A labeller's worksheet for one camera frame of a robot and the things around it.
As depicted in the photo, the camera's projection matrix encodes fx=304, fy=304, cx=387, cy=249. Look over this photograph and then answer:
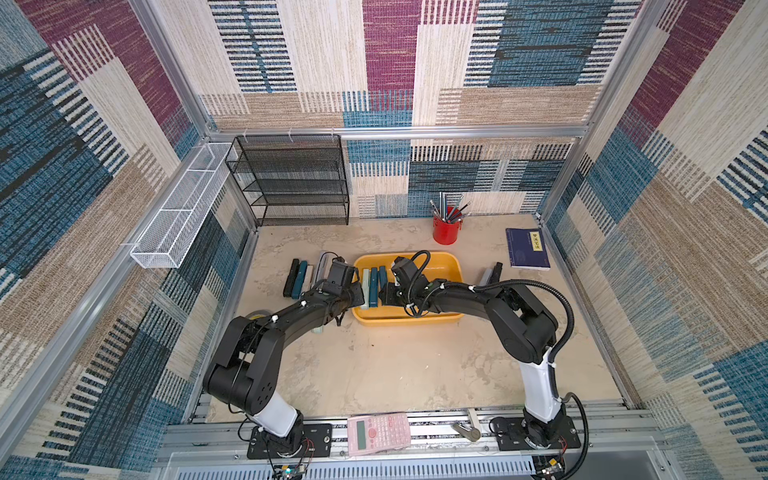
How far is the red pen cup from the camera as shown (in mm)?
1097

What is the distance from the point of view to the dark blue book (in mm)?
1080

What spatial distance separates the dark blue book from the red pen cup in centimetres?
21
